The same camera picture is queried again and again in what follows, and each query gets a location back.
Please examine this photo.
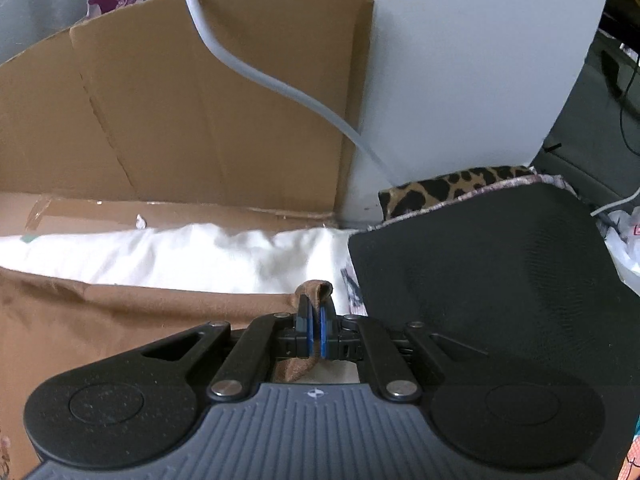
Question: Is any brown cardboard sheet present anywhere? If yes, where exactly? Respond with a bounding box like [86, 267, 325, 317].
[1, 0, 373, 221]

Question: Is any brown t-shirt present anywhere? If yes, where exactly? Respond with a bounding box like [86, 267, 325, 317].
[1, 269, 332, 479]

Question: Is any cream cartoon print blanket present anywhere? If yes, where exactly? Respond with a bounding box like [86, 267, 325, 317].
[0, 221, 367, 384]

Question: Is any leopard print cloth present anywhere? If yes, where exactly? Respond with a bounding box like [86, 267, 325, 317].
[376, 164, 576, 221]

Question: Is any black folded garment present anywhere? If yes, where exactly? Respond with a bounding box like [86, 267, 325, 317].
[348, 183, 639, 479]

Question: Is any white cable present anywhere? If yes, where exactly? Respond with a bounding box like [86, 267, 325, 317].
[169, 0, 402, 187]

